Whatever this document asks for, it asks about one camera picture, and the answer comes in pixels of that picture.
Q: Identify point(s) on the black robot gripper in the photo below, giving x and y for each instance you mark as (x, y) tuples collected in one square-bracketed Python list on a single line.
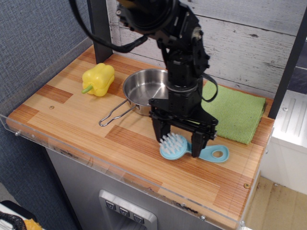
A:
[(183, 110)]

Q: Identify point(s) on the light blue dish brush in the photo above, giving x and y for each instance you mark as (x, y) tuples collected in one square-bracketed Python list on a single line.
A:
[(174, 146)]

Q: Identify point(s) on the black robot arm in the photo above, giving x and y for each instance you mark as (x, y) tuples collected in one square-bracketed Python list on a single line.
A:
[(178, 34)]

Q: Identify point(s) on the green folded cloth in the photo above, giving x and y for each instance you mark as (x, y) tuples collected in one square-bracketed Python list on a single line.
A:
[(238, 113)]

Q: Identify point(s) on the stainless steel pan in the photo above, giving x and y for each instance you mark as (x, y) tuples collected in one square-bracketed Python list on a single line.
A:
[(138, 89)]

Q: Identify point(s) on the yellow toy bell pepper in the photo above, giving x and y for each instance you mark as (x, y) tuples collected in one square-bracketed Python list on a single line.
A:
[(97, 80)]

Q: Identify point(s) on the silver cabinet button panel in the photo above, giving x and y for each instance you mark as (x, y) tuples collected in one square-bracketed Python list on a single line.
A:
[(124, 215)]

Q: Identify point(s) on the white side cabinet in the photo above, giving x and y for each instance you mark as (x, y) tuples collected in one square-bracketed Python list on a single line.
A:
[(285, 158)]

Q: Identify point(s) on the grey metal cabinet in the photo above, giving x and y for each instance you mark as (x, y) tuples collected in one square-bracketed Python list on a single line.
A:
[(82, 182)]

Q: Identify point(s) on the black yellow bag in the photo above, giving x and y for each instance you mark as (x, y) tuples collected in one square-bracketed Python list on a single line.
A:
[(15, 217)]

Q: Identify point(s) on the clear acrylic table guard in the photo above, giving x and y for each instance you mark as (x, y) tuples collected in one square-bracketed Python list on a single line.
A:
[(55, 114)]

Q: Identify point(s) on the dark left vertical post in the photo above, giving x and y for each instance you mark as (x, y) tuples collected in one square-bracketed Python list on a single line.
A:
[(100, 27)]

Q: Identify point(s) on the dark vertical post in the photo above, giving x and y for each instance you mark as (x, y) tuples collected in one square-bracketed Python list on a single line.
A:
[(100, 27), (289, 68)]

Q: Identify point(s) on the dark right vertical post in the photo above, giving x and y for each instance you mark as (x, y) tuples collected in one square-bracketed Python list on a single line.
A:
[(289, 68)]

